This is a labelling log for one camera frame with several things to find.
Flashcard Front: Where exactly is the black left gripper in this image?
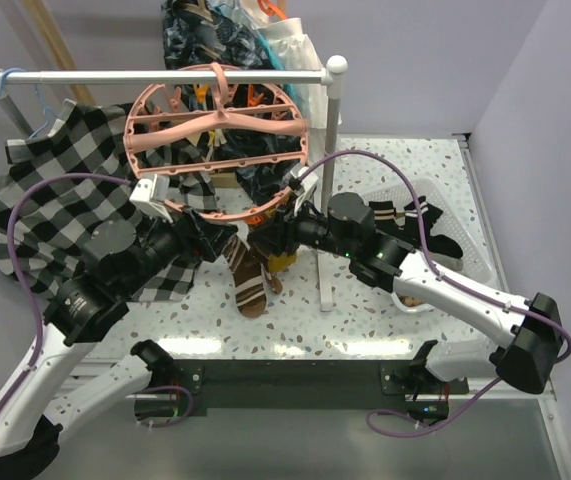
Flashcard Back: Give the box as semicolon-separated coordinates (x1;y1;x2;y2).
120;200;238;296

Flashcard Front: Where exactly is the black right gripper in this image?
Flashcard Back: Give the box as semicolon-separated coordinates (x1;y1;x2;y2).
248;191;355;259

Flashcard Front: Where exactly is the yellow sock with pattern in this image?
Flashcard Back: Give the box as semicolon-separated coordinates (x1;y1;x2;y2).
276;190;298;212

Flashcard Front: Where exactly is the brown striped sock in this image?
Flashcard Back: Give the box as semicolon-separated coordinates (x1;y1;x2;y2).
222;235;267;319
260;265;283;295

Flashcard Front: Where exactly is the pink round clip hanger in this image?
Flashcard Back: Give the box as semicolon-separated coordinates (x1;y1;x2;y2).
123;63;310;226

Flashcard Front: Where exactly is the black striped sock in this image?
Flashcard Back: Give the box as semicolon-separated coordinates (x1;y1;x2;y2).
368;200;405;234

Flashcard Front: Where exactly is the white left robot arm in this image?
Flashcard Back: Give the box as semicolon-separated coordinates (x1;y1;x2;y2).
0;210;237;479

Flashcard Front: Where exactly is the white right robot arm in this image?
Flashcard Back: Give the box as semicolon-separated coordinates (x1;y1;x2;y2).
249;193;570;394

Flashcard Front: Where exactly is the orange plastic hanger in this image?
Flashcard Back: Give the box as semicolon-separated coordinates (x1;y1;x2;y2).
257;0;288;20

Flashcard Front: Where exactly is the dark blue patterned garment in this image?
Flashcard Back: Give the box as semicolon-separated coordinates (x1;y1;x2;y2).
161;1;301;204

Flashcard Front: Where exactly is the black white checkered shirt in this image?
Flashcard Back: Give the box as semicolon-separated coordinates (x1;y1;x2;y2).
0;98;219;304

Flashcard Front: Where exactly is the teal garment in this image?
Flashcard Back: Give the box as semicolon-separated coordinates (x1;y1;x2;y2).
213;0;299;96

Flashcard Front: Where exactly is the white garment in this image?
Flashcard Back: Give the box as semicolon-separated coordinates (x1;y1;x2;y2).
239;0;329;146

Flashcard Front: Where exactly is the white plastic basket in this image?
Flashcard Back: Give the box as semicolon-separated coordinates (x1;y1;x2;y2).
361;175;497;286

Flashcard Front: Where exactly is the white clothes rack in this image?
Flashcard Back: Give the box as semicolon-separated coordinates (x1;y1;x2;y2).
0;53;349;314

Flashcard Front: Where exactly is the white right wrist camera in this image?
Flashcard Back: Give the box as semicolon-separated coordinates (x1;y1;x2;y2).
286;165;319;209

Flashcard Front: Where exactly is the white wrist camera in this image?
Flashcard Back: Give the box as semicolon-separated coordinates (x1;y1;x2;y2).
129;173;172;221
286;165;319;209

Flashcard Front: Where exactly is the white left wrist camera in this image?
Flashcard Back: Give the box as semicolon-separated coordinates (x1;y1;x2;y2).
129;173;172;221

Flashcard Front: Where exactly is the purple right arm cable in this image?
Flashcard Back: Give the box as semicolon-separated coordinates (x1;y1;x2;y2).
297;149;571;364

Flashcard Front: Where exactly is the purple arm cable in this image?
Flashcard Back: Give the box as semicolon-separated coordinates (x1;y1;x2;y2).
0;173;134;466
297;149;571;364

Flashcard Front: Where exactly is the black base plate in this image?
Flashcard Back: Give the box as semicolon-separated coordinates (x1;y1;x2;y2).
151;360;469;423

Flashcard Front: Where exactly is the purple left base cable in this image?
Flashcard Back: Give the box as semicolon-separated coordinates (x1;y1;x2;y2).
137;385;197;429

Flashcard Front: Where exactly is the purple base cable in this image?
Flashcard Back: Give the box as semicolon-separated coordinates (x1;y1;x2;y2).
137;385;197;429
366;377;504;440

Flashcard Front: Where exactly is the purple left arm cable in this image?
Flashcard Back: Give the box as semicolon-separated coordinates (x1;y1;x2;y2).
0;173;134;466

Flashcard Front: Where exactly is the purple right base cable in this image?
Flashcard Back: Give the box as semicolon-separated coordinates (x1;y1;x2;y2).
366;377;504;440

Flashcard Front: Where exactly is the light blue wire hanger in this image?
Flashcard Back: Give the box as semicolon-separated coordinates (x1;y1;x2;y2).
0;65;59;137

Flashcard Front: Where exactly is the wooden frame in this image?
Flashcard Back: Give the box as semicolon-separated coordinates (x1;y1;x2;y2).
24;0;94;104

